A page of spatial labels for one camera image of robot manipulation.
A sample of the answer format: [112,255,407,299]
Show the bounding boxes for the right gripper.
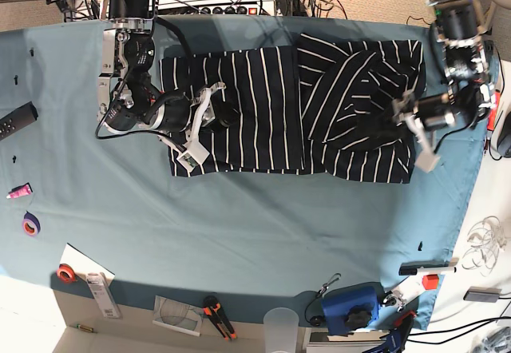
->
[159,81,240,169]

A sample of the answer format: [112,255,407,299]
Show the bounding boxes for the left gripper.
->
[392,91,456,173]

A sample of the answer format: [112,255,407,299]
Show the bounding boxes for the navy white striped t-shirt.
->
[158,32,428,185]

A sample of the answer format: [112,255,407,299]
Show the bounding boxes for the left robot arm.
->
[393,0,496,173]

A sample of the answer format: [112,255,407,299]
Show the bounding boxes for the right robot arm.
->
[96,0,239,173]

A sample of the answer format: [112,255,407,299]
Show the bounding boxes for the black computer mouse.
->
[497,113,511,158]

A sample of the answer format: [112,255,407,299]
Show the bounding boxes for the teal table cloth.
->
[1,21,486,323]

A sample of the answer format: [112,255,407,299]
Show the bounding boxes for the white zip ties bundle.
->
[461,216,510,277]

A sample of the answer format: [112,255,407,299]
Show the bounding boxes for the black remote control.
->
[0,101,38,141]

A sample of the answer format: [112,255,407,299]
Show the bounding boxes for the black marker pen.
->
[398,263,458,276]

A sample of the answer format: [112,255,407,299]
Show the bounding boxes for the small red block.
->
[422,274,440,291]

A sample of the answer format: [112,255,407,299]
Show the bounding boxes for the pink tube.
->
[6,184,33,200]

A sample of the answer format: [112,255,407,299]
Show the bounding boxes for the white paper sheet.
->
[60,244,115,286]

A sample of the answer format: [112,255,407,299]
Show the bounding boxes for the purple tape roll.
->
[22,212,41,236]

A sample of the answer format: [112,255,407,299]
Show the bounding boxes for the grey adapter box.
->
[463,288,501,303]

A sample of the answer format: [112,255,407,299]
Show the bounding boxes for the orange tape roll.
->
[56,264,77,284]

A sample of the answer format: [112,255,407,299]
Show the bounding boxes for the orange black cutter pliers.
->
[203,295,237,341]

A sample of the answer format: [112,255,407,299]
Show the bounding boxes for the packaged item with barcode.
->
[85,272,122,319]

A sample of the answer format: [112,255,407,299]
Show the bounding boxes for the clear plastic bag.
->
[153,295,204,337]

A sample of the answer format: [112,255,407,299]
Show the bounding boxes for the blue clamp with black knob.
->
[321,286,380,335]

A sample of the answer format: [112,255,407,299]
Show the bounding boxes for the frosted plastic cup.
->
[263,307,299,353]

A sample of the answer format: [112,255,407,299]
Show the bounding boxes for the orange handled tool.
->
[487,90,501,132]

